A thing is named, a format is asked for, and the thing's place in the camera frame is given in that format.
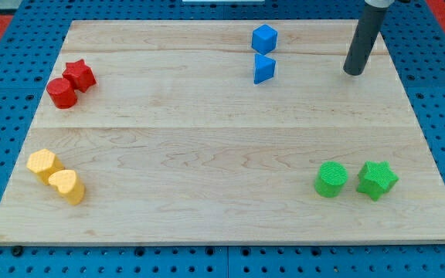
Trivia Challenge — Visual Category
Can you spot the wooden board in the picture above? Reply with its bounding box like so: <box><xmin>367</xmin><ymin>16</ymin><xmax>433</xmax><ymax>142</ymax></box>
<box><xmin>0</xmin><ymin>20</ymin><xmax>445</xmax><ymax>246</ymax></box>

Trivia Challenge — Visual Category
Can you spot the red star block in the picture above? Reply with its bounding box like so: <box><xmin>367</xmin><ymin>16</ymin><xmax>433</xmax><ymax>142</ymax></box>
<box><xmin>63</xmin><ymin>59</ymin><xmax>97</xmax><ymax>93</ymax></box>

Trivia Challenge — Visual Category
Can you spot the green star block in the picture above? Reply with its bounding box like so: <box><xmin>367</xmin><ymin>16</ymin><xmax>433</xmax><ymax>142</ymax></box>
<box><xmin>356</xmin><ymin>161</ymin><xmax>399</xmax><ymax>202</ymax></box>

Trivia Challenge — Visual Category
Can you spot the blue triangle block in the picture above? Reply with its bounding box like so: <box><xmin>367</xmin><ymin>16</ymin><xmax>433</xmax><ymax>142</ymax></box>
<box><xmin>253</xmin><ymin>53</ymin><xmax>276</xmax><ymax>84</ymax></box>

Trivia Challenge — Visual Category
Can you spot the blue cube block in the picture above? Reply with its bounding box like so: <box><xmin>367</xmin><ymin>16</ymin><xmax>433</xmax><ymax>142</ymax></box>
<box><xmin>251</xmin><ymin>24</ymin><xmax>278</xmax><ymax>55</ymax></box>

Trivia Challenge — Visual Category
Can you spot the green cylinder block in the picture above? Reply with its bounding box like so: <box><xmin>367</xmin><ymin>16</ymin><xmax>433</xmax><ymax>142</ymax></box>
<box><xmin>314</xmin><ymin>161</ymin><xmax>348</xmax><ymax>198</ymax></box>

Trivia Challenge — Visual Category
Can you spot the yellow heart block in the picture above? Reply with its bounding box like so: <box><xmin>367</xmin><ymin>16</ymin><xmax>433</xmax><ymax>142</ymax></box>
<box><xmin>49</xmin><ymin>169</ymin><xmax>86</xmax><ymax>205</ymax></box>

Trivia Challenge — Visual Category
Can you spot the red cylinder block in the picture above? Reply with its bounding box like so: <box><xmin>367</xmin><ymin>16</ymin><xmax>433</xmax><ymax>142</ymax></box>
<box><xmin>46</xmin><ymin>78</ymin><xmax>77</xmax><ymax>109</ymax></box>

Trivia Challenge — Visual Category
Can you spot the yellow hexagon block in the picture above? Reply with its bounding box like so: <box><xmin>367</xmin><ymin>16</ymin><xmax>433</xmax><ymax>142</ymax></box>
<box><xmin>26</xmin><ymin>148</ymin><xmax>65</xmax><ymax>185</ymax></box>

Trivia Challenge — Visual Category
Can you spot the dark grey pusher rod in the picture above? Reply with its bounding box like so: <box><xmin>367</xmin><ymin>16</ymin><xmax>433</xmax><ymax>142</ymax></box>
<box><xmin>343</xmin><ymin>0</ymin><xmax>394</xmax><ymax>76</ymax></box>

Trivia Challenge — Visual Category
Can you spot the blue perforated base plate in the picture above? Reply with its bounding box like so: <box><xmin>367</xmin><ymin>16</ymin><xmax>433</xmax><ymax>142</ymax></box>
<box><xmin>0</xmin><ymin>1</ymin><xmax>445</xmax><ymax>277</ymax></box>

